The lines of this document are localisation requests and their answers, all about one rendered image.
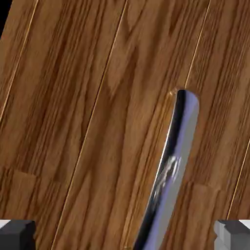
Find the brown wooden drawer front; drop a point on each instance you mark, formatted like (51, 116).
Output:
(87, 121)

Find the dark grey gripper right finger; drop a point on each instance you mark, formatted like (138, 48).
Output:
(232, 236)

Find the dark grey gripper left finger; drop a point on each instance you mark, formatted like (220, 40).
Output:
(15, 234)

